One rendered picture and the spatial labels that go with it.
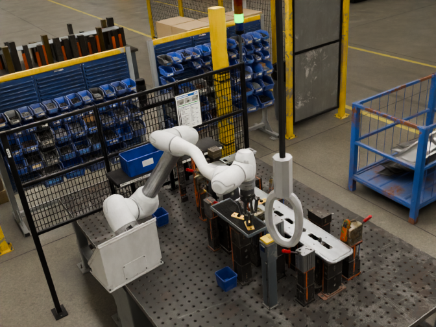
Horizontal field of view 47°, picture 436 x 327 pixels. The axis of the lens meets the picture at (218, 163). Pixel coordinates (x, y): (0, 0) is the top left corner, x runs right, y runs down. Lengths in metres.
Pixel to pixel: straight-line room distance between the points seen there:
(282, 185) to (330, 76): 6.07
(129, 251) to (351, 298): 1.32
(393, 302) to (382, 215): 1.99
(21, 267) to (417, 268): 3.27
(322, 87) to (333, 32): 0.68
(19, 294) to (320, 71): 4.21
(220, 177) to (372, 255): 1.30
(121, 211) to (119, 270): 0.35
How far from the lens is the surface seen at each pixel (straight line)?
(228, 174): 2.36
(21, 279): 4.67
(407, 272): 3.20
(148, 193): 3.18
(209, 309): 2.91
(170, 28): 6.52
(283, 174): 0.46
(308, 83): 6.27
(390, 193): 4.86
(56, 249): 4.88
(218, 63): 3.96
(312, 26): 6.09
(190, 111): 3.87
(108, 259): 3.01
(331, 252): 2.79
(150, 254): 3.17
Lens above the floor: 2.74
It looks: 28 degrees down
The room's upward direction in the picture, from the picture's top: 5 degrees counter-clockwise
